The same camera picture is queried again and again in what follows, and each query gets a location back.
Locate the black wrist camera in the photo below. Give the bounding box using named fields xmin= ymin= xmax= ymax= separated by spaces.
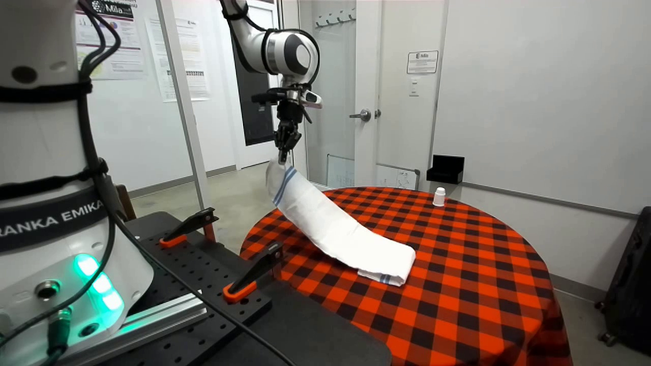
xmin=253 ymin=84 xmax=326 ymax=112

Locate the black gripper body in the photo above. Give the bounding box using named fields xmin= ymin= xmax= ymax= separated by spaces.
xmin=273 ymin=100 xmax=308 ymax=138

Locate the red black checkered tablecloth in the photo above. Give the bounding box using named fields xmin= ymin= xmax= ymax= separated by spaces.
xmin=239 ymin=186 xmax=575 ymax=366

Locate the black wall panel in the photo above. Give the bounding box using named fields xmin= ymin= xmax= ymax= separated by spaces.
xmin=231 ymin=0 xmax=280 ymax=148

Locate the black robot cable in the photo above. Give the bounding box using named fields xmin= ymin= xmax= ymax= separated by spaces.
xmin=0 ymin=0 xmax=300 ymax=366

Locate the black perforated breadboard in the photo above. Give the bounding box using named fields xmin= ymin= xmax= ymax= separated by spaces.
xmin=100 ymin=209 xmax=393 ymax=366

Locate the aluminium frame pole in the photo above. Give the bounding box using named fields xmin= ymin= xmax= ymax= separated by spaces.
xmin=155 ymin=0 xmax=210 ymax=214

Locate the white printed sign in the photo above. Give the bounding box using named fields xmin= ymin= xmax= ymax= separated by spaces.
xmin=404 ymin=49 xmax=441 ymax=78

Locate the black wall tray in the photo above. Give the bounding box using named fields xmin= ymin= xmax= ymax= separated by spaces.
xmin=424 ymin=153 xmax=467 ymax=188

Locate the black suitcase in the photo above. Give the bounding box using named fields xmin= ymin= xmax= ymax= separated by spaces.
xmin=596 ymin=206 xmax=651 ymax=356

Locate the white towel with blue stripes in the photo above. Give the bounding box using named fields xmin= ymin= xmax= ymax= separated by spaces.
xmin=265 ymin=162 xmax=419 ymax=289

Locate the white door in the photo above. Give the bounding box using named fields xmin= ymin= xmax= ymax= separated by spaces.
xmin=351 ymin=0 xmax=450 ymax=192

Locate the black orange clamp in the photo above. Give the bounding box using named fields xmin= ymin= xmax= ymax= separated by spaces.
xmin=222 ymin=242 xmax=287 ymax=306
xmin=157 ymin=206 xmax=222 ymax=253

